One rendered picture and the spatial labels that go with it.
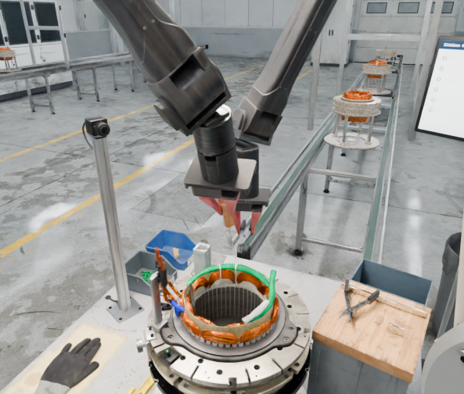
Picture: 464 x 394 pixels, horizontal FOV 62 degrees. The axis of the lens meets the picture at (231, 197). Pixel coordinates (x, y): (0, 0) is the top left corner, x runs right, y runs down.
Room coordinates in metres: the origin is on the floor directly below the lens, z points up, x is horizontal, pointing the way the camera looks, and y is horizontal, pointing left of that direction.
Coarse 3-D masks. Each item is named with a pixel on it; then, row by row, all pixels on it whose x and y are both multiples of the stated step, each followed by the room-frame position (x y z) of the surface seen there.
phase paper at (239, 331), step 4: (256, 320) 0.52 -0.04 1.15; (244, 324) 0.51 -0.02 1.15; (248, 324) 0.51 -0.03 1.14; (252, 324) 0.51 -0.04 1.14; (256, 324) 0.52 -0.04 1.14; (220, 328) 0.50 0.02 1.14; (224, 328) 0.50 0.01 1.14; (228, 328) 0.50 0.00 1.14; (232, 328) 0.50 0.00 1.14; (236, 328) 0.50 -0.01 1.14; (240, 328) 0.51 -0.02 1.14; (244, 328) 0.51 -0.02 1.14; (248, 328) 0.51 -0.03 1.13; (252, 328) 0.52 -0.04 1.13; (228, 332) 0.50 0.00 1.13; (232, 332) 0.50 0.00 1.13; (236, 332) 0.51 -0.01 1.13; (240, 332) 0.51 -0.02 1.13; (240, 336) 0.51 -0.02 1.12
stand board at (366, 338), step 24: (336, 312) 0.63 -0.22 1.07; (360, 312) 0.63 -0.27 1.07; (384, 312) 0.63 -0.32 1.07; (312, 336) 0.58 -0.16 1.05; (336, 336) 0.56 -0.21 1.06; (360, 336) 0.56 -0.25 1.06; (384, 336) 0.56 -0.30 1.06; (408, 336) 0.56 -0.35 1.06; (360, 360) 0.52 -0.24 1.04; (384, 360) 0.50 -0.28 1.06; (408, 360) 0.50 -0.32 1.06
